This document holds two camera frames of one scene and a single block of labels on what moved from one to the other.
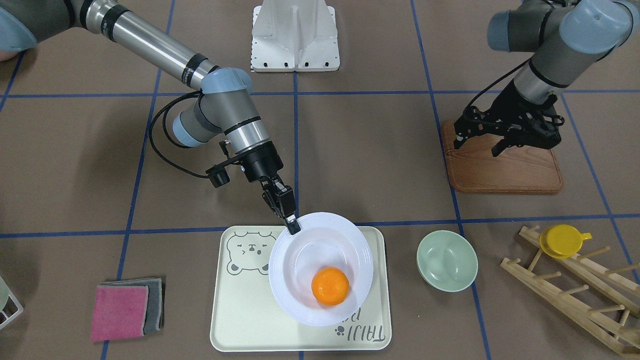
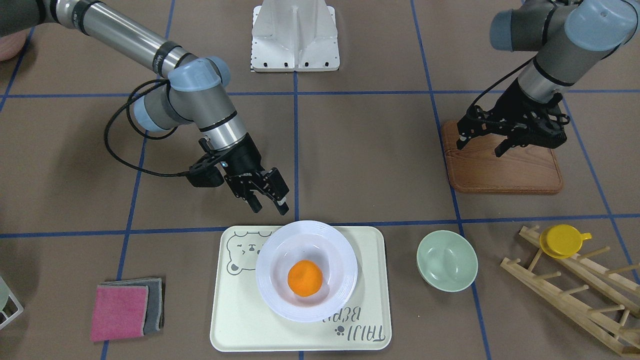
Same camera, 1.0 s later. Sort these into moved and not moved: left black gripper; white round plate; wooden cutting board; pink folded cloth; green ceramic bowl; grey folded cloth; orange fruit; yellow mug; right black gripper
Moved: white round plate; right black gripper; orange fruit
Not moved: wooden cutting board; pink folded cloth; left black gripper; yellow mug; grey folded cloth; green ceramic bowl
